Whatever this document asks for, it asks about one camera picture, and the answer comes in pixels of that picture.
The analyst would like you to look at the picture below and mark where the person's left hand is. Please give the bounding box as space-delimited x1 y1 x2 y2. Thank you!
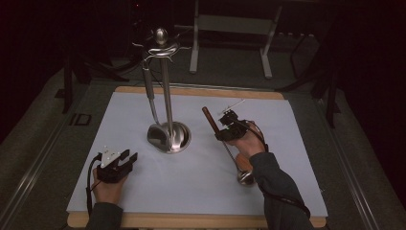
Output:
92 167 129 206

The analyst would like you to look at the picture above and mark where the person's right hand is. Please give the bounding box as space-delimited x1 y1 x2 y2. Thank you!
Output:
227 123 268 161

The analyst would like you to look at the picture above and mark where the black metal stand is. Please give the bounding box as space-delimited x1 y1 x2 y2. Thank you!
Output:
55 47 130 115
276 18 343 129

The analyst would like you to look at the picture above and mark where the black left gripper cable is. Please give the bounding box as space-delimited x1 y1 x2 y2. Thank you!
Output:
84 152 103 217

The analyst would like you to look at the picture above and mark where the black rectangular floor frame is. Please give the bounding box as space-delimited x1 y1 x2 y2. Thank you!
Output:
69 112 93 127

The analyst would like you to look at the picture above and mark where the steel utensil rack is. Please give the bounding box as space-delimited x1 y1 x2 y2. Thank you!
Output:
132 28 192 155

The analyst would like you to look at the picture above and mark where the white metal stand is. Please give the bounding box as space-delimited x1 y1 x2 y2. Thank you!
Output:
189 0 283 81

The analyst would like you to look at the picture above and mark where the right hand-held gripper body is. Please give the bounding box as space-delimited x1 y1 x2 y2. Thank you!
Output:
218 99 254 142

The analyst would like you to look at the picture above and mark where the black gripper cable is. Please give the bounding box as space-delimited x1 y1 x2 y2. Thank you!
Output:
84 152 103 217
237 118 311 220

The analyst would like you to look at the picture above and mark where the small ladle with brown handle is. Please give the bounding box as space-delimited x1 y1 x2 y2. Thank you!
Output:
201 105 257 187

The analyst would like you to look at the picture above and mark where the large steel ladle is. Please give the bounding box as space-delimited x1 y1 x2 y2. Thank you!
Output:
141 58 171 150

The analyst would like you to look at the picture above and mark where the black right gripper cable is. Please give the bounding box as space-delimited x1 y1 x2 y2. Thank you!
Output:
237 118 311 220

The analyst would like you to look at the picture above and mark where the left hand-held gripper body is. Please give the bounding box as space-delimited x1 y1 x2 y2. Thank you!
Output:
96 146 134 184

